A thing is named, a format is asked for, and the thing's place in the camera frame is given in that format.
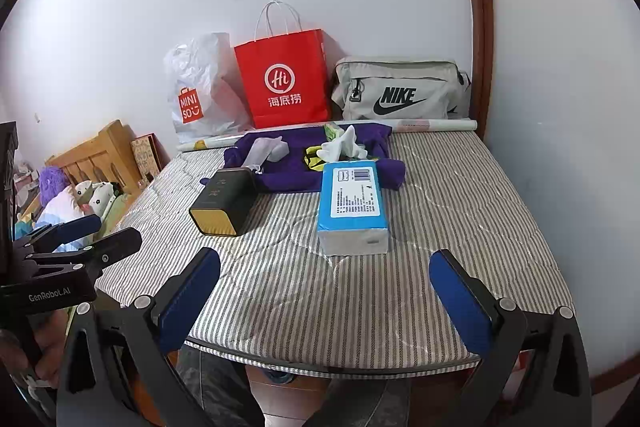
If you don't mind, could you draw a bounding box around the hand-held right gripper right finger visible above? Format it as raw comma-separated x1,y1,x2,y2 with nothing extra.
429,248,593,427

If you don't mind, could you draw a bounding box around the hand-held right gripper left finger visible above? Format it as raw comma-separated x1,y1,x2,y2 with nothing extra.
56,247,251,427

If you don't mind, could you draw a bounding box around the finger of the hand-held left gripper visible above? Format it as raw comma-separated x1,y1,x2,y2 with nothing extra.
22,227,143,282
15,213,103,254

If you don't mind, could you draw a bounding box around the small white cloth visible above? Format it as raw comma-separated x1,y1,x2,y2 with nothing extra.
245,135,283,171

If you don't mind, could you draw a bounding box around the yellow and black pouch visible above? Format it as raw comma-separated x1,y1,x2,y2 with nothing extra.
304,144,327,172

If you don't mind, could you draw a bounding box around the white tissue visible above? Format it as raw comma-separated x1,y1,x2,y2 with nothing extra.
320,125,371,162

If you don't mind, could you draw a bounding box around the person's left hand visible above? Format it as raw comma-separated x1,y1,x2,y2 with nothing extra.
0,307,71,390

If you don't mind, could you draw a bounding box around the striped quilted mattress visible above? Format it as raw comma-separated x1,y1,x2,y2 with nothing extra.
95,129,576,378

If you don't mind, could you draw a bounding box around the wooden headboard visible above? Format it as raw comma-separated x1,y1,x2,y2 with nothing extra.
47,119,143,198

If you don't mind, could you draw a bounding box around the red object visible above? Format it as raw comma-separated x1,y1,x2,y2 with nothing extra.
515,349,538,380

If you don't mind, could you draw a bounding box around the dark box with gold end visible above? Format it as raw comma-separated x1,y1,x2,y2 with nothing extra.
189,168,258,238

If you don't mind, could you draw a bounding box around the brown patterned box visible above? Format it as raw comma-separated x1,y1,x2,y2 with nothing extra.
131,133,166,175

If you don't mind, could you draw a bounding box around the grey plastic bag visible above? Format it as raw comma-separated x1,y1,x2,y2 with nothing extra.
177,347,261,427

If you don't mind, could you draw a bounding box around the blue tissue pack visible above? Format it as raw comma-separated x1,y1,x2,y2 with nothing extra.
318,160,391,256

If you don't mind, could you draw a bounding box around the purple towel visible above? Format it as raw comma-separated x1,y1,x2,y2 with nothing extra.
222,123,407,194

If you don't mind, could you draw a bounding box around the rolled paper poster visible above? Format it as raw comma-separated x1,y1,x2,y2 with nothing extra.
176,117,478,152

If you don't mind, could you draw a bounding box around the white plastic bag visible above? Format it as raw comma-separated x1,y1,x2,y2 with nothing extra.
165,32,253,142

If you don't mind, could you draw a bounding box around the grey waist bag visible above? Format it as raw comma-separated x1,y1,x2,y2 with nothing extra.
331,57,473,122

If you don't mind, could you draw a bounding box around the red paper bag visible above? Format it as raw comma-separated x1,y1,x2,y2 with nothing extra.
234,0,332,129

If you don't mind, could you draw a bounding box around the wooden door frame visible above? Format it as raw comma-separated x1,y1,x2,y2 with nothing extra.
455,0,495,140

